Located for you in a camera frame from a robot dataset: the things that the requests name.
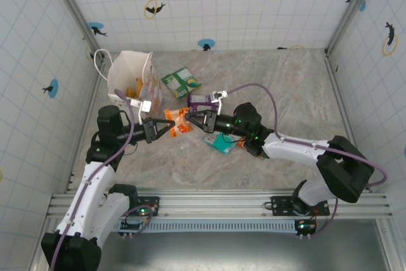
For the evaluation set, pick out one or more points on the orange snack bag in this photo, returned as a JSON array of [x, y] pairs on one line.
[[179, 129]]

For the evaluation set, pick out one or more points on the red orange snack pack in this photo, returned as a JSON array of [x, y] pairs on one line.
[[241, 144]]

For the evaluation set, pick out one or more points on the teal snack pack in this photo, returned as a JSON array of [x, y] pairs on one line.
[[222, 146]]

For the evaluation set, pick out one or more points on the yellow snack bag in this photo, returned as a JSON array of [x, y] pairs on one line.
[[138, 88]]

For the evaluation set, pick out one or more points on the white printed paper bag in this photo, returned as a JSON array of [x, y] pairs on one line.
[[127, 68]]

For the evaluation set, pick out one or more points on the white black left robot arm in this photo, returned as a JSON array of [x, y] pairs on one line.
[[89, 195]]

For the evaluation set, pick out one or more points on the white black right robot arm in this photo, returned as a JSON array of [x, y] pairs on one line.
[[292, 150]]

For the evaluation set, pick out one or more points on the green snack bag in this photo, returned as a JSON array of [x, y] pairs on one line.
[[180, 82]]

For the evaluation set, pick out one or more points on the small black controller board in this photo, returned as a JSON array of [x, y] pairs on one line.
[[130, 228], [306, 227]]

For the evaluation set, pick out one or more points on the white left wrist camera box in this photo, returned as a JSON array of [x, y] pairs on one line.
[[144, 105]]

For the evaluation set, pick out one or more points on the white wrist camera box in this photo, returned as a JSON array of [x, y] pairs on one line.
[[219, 96], [144, 105]]

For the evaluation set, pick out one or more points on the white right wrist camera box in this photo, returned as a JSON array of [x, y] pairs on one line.
[[219, 96]]

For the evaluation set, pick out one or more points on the aluminium side rail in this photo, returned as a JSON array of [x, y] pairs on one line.
[[341, 99], [72, 179]]

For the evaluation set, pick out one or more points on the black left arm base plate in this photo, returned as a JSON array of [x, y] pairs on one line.
[[153, 204]]

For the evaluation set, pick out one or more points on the aluminium front rail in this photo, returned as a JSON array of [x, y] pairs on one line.
[[215, 202]]

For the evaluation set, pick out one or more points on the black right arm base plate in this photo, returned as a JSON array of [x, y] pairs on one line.
[[280, 206]]

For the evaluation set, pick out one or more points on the aluminium frame post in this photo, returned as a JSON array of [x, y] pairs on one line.
[[352, 7], [73, 7]]

